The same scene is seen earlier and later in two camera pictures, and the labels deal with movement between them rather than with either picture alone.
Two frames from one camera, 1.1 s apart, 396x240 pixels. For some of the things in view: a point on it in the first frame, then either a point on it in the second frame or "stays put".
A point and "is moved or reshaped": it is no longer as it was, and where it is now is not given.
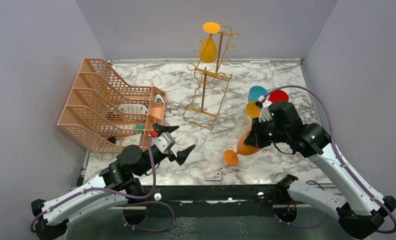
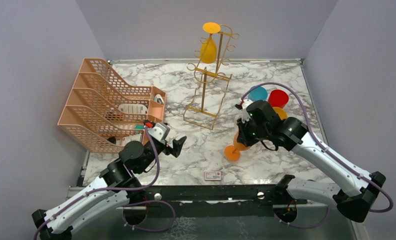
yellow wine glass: x=208 y=49 stays put
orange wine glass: x=231 y=157 is moved or reshaped
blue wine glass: x=255 y=91 stays put
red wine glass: x=278 y=96 stays put
